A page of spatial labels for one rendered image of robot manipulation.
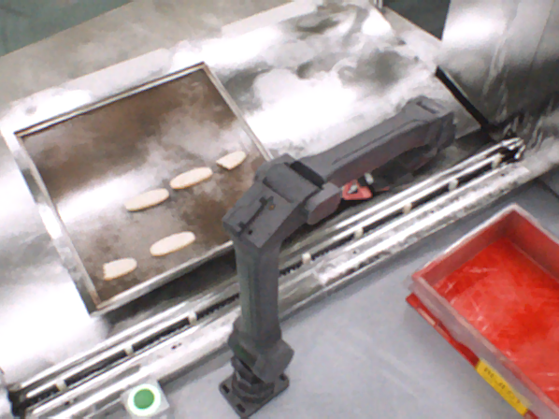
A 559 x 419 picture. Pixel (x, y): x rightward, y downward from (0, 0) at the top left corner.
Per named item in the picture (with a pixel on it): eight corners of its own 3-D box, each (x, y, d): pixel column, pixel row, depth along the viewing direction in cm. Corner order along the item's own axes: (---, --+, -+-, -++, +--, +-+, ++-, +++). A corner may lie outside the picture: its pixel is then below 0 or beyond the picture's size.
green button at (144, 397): (138, 415, 116) (137, 412, 115) (130, 397, 118) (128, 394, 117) (159, 404, 117) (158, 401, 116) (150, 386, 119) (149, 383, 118)
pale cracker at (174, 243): (153, 260, 137) (153, 257, 136) (147, 245, 138) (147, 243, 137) (197, 243, 140) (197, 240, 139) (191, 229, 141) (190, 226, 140)
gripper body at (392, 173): (408, 183, 131) (432, 166, 125) (374, 193, 124) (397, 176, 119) (394, 156, 132) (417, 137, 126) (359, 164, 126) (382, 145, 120)
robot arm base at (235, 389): (243, 422, 122) (292, 384, 127) (240, 405, 116) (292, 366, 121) (217, 388, 126) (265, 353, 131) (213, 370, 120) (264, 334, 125)
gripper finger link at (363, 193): (367, 206, 134) (395, 186, 127) (343, 213, 129) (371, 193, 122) (353, 178, 135) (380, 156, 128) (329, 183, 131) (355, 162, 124)
